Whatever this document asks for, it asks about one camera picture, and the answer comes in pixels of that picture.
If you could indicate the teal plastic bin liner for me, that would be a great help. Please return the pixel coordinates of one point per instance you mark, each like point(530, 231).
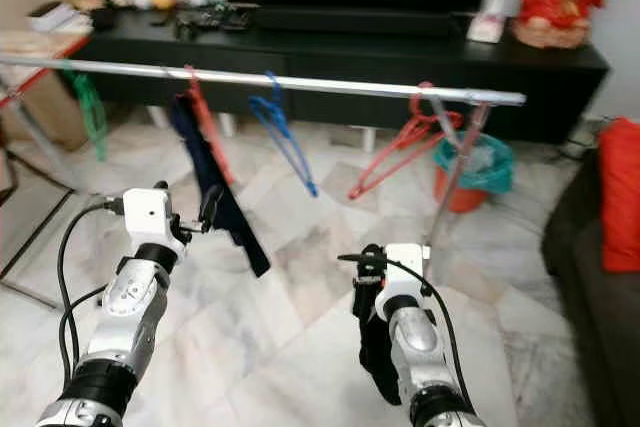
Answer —
point(495, 162)

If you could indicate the white tissue box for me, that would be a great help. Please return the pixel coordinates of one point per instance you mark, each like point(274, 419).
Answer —
point(485, 25)

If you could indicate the white box black lid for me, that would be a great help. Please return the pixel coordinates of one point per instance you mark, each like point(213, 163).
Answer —
point(50, 17)

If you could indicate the marble top folding table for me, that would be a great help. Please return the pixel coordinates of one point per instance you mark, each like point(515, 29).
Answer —
point(40, 47)

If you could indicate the dark grey fabric sofa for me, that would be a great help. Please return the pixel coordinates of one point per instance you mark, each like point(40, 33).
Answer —
point(600, 347)

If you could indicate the black garment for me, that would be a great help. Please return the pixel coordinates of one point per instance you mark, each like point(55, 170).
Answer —
point(378, 347)

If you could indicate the black television console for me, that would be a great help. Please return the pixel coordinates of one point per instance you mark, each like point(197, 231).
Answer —
point(360, 47)

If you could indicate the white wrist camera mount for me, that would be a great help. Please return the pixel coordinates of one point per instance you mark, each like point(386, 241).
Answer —
point(148, 215)
point(402, 272)

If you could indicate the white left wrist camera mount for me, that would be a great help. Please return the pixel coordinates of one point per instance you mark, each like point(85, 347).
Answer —
point(148, 215)

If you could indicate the black soundbar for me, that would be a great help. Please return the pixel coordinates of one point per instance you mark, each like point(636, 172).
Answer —
point(350, 20)

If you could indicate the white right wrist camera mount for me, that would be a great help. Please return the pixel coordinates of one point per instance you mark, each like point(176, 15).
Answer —
point(402, 272)

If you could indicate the blue plastic hanger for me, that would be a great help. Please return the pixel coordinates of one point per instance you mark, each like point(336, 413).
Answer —
point(295, 157)

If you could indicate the red cushion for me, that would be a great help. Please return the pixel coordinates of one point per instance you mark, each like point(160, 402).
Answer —
point(622, 197)

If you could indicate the orange plastic bucket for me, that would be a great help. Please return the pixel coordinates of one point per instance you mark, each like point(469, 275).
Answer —
point(455, 192)

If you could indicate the green plastic hanger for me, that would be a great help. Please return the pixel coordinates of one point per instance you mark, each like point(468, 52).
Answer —
point(95, 117)

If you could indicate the navy blue t-shirt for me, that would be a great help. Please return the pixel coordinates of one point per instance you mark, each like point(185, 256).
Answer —
point(220, 197)

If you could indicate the silver metal clothes rack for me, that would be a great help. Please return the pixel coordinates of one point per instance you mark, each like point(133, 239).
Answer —
point(360, 86)

